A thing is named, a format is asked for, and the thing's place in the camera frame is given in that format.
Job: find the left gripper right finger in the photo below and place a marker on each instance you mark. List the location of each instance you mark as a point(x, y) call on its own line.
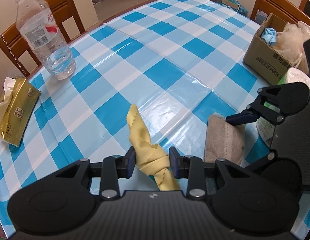
point(191, 168)

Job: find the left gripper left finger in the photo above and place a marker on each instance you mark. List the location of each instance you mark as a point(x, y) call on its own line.
point(114, 168)

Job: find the blue checkered tablecloth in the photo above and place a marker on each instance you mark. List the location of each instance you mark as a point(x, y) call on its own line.
point(179, 61)

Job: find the wooden chair far side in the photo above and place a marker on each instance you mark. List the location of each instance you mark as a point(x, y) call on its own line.
point(14, 45)

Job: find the open cardboard box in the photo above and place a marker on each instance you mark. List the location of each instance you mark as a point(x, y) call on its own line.
point(267, 62)

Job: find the clear plastic water bottle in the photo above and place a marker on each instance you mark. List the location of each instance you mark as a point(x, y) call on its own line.
point(37, 26)

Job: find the wooden chair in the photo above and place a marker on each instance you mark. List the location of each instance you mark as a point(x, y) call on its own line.
point(14, 45)
point(283, 9)

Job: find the wooden chair right side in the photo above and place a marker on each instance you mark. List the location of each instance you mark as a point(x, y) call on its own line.
point(283, 9)

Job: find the yellow knotted cloth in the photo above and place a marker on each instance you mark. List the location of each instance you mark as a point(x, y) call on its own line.
point(151, 159)

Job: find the white mesh bath pouf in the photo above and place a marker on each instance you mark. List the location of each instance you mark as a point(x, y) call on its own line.
point(290, 44)

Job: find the gold tissue pack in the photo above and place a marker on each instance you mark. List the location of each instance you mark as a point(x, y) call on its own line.
point(18, 101)

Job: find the blue face mask front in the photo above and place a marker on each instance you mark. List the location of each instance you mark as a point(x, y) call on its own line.
point(269, 36)

